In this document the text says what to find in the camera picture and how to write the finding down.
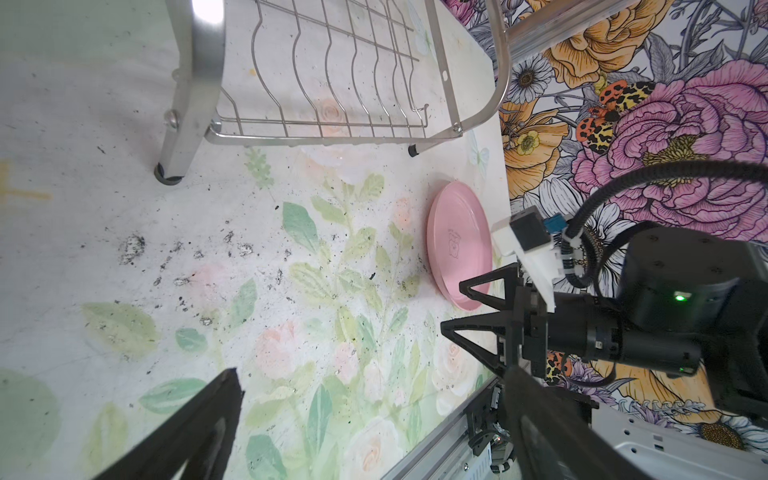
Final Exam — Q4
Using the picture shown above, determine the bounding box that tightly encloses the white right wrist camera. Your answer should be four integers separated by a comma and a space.
491, 206, 564, 313

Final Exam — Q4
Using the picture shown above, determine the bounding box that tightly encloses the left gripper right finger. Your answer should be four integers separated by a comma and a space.
503, 366, 648, 479

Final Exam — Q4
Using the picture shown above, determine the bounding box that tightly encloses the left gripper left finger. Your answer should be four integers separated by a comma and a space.
97, 368, 244, 479

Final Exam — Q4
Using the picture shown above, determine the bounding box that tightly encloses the aluminium front rail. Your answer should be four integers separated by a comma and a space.
384, 379, 513, 479

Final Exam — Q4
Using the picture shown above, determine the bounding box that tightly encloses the chrome wire dish rack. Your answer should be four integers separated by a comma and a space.
154, 1, 504, 185

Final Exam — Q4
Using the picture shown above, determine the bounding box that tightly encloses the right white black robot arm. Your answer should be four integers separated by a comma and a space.
441, 161, 767, 479

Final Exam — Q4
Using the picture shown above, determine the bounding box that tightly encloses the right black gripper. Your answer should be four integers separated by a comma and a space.
440, 262, 702, 378

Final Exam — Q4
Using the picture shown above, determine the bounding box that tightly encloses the pink round plate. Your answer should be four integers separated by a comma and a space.
425, 181, 493, 311

